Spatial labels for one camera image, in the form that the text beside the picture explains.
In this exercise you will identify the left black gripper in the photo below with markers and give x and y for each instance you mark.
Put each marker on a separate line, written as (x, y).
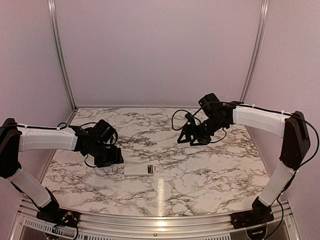
(115, 157)

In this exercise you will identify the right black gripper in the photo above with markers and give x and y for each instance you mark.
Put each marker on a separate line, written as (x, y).
(188, 132)

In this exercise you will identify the white remote control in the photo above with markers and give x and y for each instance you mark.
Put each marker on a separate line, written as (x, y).
(137, 170)

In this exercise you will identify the white battery compartment cover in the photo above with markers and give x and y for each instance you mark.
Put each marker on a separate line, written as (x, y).
(190, 162)

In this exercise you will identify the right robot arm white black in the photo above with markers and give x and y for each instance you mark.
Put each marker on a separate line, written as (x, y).
(284, 153)

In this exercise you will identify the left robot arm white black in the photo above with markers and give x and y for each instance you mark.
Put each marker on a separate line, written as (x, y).
(16, 138)

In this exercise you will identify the black gold battery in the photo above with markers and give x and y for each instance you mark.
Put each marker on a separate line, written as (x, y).
(150, 169)

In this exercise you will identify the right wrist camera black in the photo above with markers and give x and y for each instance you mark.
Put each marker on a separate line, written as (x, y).
(189, 117)

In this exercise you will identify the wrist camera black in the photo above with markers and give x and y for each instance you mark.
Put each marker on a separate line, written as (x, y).
(189, 117)
(105, 133)

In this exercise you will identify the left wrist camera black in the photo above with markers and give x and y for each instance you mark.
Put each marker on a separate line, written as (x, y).
(105, 133)

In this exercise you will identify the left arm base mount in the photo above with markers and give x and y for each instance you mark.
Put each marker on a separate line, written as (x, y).
(61, 217)

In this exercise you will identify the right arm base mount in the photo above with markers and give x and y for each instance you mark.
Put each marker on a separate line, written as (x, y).
(245, 219)

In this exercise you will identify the front aluminium rail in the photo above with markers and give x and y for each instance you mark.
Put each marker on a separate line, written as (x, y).
(101, 226)

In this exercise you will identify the right aluminium frame post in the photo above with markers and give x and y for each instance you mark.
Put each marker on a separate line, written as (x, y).
(262, 22)

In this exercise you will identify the aluminium frame post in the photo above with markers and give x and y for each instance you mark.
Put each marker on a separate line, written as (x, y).
(262, 22)
(59, 51)

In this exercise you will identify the left aluminium frame post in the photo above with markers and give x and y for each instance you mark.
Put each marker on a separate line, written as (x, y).
(59, 51)

